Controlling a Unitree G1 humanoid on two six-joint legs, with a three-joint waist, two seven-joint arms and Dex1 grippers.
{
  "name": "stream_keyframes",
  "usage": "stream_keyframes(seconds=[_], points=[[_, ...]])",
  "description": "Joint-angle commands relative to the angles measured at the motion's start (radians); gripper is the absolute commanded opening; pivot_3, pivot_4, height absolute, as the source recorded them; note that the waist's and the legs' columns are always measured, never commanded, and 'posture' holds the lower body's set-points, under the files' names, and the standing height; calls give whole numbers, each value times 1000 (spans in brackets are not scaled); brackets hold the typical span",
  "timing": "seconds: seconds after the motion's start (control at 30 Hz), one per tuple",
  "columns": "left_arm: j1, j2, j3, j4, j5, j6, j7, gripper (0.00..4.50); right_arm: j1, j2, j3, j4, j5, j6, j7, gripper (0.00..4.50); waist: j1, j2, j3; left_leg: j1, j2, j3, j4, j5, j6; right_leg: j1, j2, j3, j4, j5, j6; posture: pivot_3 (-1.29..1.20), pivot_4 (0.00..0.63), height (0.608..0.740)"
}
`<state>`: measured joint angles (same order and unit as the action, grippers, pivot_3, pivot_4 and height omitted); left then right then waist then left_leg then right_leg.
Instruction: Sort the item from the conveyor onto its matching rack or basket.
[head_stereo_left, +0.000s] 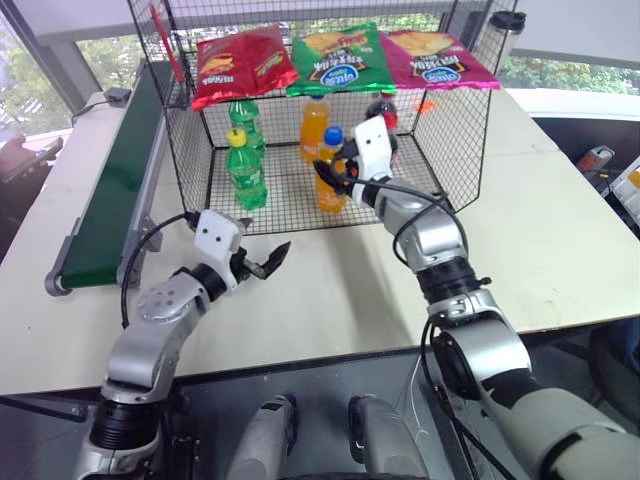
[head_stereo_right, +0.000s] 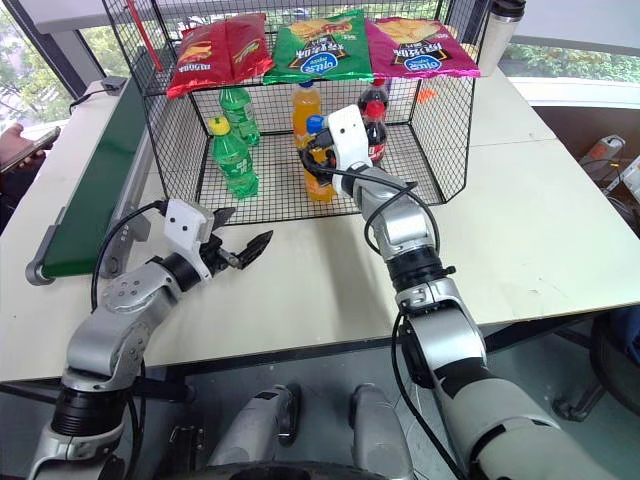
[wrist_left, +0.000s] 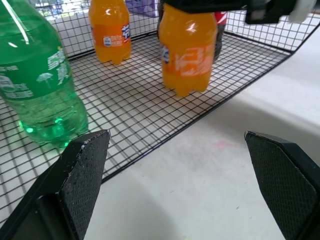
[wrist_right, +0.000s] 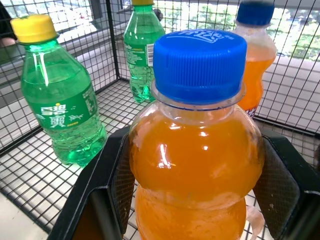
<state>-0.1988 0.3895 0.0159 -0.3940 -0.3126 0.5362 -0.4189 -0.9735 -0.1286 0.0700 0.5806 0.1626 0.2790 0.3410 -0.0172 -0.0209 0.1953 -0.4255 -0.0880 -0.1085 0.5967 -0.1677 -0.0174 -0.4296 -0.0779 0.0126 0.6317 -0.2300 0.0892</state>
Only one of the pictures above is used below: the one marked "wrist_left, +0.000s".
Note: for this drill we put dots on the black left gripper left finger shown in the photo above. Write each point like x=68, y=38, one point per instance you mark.
x=75, y=180

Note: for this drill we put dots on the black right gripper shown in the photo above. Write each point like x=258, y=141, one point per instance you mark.
x=267, y=11

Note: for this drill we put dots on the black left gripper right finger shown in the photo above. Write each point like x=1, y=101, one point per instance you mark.
x=285, y=180

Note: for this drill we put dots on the orange soda bottle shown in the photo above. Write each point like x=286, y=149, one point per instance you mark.
x=187, y=50
x=110, y=27

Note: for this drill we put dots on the purple patterned package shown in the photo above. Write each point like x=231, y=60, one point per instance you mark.
x=141, y=7

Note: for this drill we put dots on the green soda bottle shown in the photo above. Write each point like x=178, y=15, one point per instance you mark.
x=37, y=75

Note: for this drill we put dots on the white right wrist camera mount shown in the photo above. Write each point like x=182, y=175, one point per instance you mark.
x=301, y=10

